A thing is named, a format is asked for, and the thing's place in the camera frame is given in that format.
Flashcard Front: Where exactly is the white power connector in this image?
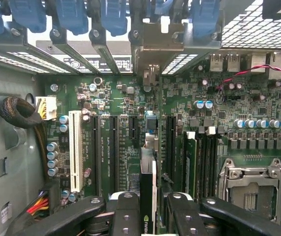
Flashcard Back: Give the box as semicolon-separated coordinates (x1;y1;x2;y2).
35;95;57;121

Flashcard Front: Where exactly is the short black expansion slot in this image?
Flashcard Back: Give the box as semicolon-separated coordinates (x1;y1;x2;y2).
128;115;139;141

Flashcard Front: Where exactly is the red black twisted wire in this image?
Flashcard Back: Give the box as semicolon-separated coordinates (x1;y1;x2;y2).
215;64;281;104

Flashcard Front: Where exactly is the black open PC case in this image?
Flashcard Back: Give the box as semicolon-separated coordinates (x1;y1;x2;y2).
0;0;281;236

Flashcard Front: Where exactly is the black RAM slot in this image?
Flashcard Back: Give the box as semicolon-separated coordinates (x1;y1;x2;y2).
211;135;219;197
204;126;217;200
197;134;205;201

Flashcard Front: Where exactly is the white expansion slot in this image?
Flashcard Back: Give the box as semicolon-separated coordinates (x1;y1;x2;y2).
68;110;84;193

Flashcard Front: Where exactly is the metal CPU socket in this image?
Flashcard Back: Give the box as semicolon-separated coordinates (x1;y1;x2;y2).
219;158;281;226

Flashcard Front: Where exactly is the long black expansion slot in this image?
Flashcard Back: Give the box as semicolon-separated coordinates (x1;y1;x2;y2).
166;115;177;183
92;115;102;197
109;115;120;195

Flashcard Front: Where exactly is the green motherboard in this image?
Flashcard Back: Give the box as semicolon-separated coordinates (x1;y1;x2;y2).
41;53;281;228

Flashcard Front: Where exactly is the coloured wire bundle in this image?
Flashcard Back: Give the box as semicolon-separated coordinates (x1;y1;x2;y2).
26;190;57;217

